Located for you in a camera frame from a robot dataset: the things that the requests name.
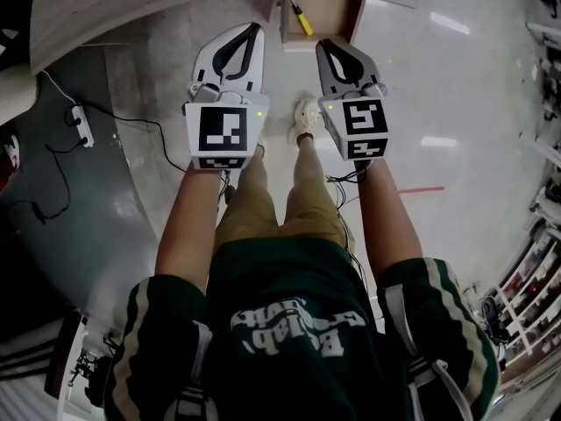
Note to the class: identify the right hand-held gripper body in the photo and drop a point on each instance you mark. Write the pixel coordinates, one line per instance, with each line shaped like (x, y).
(366, 119)

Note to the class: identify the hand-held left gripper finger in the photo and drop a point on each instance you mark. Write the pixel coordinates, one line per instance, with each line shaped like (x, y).
(218, 63)
(250, 51)

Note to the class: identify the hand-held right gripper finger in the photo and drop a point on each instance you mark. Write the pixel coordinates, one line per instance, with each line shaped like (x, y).
(361, 73)
(331, 66)

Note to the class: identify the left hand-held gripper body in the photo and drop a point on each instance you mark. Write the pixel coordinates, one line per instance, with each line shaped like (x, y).
(219, 134)

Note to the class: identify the wooden drawer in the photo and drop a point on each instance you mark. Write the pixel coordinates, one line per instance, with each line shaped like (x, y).
(328, 16)

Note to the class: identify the person's right forearm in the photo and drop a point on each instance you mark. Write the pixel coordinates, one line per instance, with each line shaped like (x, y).
(390, 222)

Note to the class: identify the person's left forearm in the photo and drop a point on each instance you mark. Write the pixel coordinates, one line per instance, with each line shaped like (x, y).
(188, 226)

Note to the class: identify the person's left leg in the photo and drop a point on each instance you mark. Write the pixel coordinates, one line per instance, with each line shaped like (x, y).
(252, 178)

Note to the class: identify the person's leg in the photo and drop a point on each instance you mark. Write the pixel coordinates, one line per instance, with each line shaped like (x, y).
(252, 178)
(307, 178)

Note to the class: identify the person's right beige shoe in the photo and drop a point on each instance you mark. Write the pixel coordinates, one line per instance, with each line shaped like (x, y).
(304, 119)

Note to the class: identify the person's right leg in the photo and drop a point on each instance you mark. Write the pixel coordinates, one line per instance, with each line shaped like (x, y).
(307, 178)

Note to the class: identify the tan shorts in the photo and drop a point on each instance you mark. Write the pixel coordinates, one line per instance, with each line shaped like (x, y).
(254, 222)

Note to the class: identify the light wood grain desk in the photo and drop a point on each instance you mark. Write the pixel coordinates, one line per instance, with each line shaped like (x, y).
(131, 11)

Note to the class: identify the white power strip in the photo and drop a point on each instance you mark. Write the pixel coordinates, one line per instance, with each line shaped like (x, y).
(81, 125)

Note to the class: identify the white curved counter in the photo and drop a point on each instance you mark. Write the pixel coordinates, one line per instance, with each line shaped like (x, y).
(15, 99)

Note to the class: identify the dark green shirt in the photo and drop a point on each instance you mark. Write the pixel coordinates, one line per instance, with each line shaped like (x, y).
(298, 344)

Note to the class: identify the white shelf rack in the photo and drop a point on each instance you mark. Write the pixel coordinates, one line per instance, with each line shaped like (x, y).
(526, 296)

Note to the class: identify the black clamp tool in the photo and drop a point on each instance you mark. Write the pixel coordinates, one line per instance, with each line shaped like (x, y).
(85, 375)

